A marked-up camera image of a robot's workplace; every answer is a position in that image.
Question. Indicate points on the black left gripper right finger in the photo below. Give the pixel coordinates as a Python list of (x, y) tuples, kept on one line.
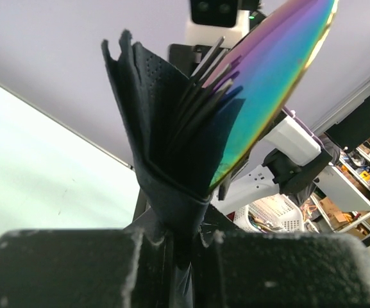
[(235, 268)]

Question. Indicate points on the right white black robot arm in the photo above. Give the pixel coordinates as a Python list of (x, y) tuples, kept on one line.
[(295, 162)]

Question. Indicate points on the white storage shelf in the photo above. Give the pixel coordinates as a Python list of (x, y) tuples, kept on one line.
[(342, 194)]

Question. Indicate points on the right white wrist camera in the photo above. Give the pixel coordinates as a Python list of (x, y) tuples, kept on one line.
[(210, 20)]

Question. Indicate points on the white perforated laundry basket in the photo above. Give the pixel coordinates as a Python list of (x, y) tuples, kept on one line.
[(271, 214)]

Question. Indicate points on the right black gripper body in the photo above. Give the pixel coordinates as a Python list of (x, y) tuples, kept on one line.
[(185, 59)]

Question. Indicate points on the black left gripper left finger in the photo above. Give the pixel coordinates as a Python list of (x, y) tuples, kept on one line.
[(86, 267)]

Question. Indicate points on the iridescent gold spoon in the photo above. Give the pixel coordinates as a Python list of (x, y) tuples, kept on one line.
[(274, 57)]

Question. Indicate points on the silver fork wooden handle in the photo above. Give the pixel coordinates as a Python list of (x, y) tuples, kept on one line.
[(205, 90)]

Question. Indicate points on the black paper napkin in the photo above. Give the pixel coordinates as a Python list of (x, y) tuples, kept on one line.
[(172, 183)]

